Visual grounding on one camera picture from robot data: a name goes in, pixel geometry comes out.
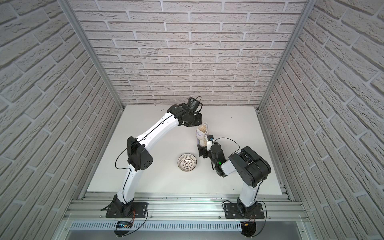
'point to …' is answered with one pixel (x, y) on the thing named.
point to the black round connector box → (248, 228)
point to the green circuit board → (124, 224)
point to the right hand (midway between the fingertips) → (200, 144)
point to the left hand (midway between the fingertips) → (200, 117)
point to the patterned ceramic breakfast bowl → (187, 162)
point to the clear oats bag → (201, 133)
